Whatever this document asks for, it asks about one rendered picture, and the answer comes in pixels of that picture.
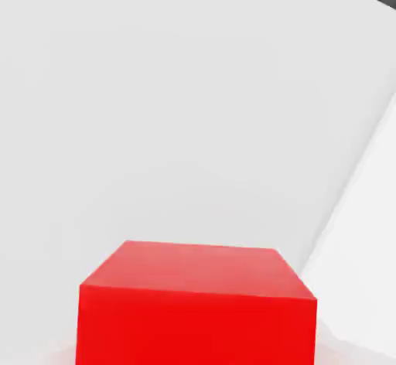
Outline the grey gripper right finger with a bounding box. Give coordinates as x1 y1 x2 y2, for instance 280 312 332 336
314 322 364 365

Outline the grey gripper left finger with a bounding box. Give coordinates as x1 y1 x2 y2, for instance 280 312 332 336
36 338 79 365

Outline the small red cube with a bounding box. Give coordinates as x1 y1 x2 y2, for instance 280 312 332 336
74 240 319 365

